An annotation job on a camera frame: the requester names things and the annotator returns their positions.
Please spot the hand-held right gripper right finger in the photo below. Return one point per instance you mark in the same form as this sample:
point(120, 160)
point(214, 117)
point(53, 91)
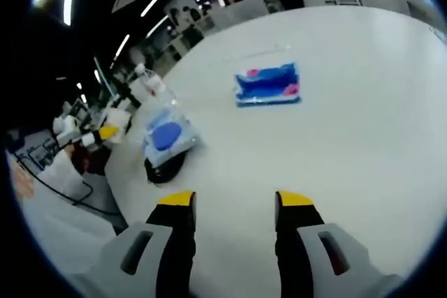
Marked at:
point(293, 242)

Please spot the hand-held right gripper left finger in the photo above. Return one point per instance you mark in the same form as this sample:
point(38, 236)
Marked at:
point(178, 242)

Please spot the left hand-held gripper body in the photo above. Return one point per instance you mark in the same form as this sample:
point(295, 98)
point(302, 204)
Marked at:
point(68, 132)

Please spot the light blue wipes packet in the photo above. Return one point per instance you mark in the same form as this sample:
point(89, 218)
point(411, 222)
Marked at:
point(171, 137)

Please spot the clear plastic water bottle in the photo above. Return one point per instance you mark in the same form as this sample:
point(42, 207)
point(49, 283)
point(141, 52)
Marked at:
point(155, 87)

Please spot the dark blue tissue packet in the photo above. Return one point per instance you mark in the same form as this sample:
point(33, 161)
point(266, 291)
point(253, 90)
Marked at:
point(267, 85)

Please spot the white round table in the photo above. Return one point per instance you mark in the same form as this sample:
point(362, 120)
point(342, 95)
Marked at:
point(314, 155)

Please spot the person's white jacket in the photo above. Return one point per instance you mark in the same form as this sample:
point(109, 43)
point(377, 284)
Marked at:
point(59, 235)

